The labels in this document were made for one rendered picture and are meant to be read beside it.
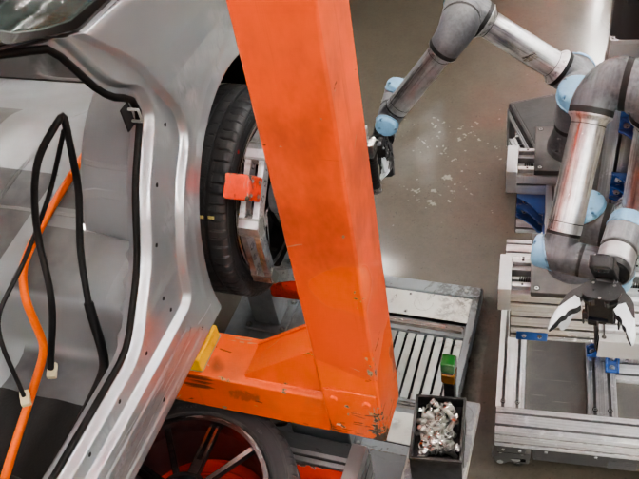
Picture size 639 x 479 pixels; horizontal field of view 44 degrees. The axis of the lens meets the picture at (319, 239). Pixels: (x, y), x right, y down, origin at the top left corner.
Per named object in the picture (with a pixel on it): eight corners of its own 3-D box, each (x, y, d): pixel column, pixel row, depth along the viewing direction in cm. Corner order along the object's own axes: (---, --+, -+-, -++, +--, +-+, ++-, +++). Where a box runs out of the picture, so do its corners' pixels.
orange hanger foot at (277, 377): (189, 354, 249) (158, 281, 225) (348, 383, 233) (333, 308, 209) (166, 399, 239) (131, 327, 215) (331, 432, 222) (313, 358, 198)
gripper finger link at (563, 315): (551, 346, 154) (589, 323, 156) (549, 326, 150) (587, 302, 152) (540, 336, 156) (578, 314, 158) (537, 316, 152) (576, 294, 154)
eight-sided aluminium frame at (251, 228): (315, 200, 284) (289, 70, 247) (332, 201, 282) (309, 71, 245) (262, 315, 249) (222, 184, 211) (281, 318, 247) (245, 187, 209)
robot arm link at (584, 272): (584, 265, 182) (589, 231, 174) (635, 277, 177) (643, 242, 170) (575, 290, 177) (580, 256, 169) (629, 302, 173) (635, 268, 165)
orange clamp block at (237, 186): (238, 175, 223) (224, 172, 214) (263, 177, 220) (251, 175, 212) (235, 200, 223) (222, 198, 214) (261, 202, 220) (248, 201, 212)
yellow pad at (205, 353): (180, 328, 237) (175, 316, 233) (222, 335, 232) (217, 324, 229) (160, 364, 228) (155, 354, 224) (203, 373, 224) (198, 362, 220)
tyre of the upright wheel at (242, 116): (252, 232, 298) (236, 58, 268) (311, 239, 291) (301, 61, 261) (165, 326, 243) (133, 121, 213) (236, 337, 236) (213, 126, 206)
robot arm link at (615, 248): (636, 242, 158) (594, 238, 162) (631, 258, 155) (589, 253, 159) (636, 269, 163) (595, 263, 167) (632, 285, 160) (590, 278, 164)
